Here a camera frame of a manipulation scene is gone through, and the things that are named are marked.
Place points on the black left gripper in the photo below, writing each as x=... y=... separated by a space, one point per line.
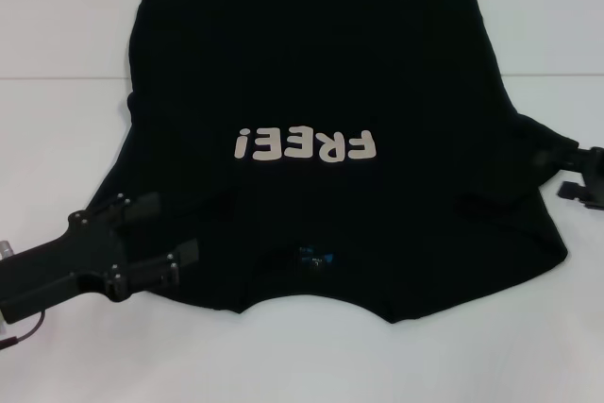
x=61 y=266

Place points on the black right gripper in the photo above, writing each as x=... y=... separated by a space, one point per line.
x=595 y=176

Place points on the black shirt with FREE print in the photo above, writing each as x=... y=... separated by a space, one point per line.
x=302 y=68

